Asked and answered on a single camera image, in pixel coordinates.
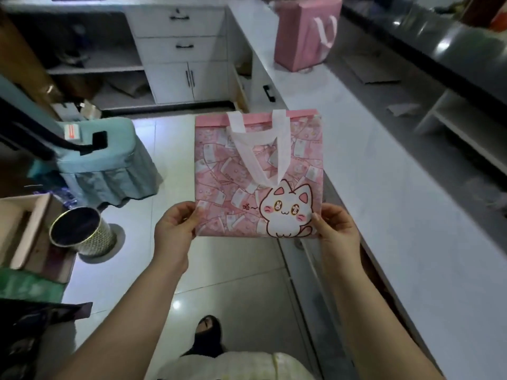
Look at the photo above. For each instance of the white low shelf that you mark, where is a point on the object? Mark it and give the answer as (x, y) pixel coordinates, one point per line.
(463, 122)

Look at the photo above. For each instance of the white drawer cabinet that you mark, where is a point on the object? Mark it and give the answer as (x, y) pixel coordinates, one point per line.
(180, 49)

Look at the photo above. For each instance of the teal covered stool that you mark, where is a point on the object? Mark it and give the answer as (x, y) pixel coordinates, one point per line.
(107, 162)

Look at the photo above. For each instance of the dark glossy counter ledge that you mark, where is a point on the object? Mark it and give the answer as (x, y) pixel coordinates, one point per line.
(427, 39)

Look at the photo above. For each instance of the dark chair frame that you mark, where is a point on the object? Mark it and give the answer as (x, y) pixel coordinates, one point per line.
(27, 122)

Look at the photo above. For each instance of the dark plastic bag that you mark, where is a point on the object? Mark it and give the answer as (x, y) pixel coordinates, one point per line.
(27, 336)

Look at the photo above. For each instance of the person's light skirt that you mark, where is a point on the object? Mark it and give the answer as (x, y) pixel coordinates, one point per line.
(233, 366)

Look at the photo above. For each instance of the person's left forearm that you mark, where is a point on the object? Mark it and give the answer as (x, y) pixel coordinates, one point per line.
(119, 328)

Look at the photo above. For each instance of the person's black shoe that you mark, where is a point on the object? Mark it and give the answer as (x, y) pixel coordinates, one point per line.
(208, 336)

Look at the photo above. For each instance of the green cardboard box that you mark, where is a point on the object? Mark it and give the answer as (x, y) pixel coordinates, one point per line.
(27, 284)

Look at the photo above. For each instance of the person's right hand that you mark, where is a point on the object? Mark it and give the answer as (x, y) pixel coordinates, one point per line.
(337, 233)

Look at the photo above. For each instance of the person's left hand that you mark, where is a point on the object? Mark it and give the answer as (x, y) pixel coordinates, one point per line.
(173, 232)

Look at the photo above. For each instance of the pink cat print tote bag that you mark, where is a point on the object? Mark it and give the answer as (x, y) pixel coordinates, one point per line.
(257, 174)

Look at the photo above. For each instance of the person's left thumb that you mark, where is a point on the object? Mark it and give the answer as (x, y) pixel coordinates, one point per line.
(191, 212)

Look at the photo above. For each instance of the flat cardboard sheet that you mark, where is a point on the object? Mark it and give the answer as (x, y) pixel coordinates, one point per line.
(376, 69)

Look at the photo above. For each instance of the wooden crate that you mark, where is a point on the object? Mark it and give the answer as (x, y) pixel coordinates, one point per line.
(27, 229)

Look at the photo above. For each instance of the metal mesh waste bin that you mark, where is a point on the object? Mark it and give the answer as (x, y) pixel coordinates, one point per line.
(83, 231)

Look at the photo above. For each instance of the white counter cabinet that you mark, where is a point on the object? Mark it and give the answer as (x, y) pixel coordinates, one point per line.
(257, 87)

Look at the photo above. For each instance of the person's right thumb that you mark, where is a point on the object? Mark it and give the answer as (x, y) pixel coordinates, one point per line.
(318, 224)

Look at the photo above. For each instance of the person's right forearm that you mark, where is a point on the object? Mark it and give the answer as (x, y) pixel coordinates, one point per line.
(376, 328)

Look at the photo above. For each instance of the white open shelf unit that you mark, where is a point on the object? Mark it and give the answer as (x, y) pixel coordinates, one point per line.
(79, 55)

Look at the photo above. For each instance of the plain pink tote bag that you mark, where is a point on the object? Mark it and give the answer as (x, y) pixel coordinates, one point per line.
(305, 33)

